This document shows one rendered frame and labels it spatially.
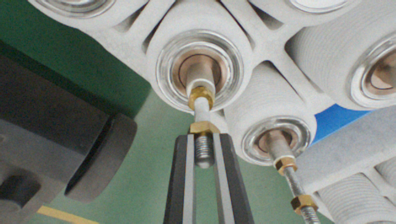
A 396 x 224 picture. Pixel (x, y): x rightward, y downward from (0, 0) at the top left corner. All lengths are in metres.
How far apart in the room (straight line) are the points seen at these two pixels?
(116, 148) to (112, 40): 0.22
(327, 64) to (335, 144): 0.29
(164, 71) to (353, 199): 0.41
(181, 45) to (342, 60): 0.14
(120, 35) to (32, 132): 0.22
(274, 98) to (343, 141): 0.29
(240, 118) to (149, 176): 0.54
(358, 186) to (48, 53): 0.66
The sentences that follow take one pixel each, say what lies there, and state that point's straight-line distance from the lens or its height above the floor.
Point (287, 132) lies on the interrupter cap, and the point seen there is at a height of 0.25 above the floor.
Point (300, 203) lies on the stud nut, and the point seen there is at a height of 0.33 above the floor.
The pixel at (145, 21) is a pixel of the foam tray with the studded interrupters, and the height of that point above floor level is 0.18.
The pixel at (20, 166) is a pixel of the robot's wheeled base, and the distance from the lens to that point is 0.41.
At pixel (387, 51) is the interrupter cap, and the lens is 0.22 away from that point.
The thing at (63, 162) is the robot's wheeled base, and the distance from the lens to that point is 0.40.
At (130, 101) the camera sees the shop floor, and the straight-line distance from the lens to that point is 0.51.
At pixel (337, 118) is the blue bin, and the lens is 0.49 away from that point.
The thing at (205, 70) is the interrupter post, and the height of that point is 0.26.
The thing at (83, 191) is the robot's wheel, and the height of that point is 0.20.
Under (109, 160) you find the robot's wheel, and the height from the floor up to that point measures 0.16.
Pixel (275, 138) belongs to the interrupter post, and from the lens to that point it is 0.23.
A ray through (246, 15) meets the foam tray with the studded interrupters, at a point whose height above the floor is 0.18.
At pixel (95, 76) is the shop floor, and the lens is 0.50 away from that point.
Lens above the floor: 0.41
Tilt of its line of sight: 54 degrees down
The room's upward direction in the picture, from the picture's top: 178 degrees clockwise
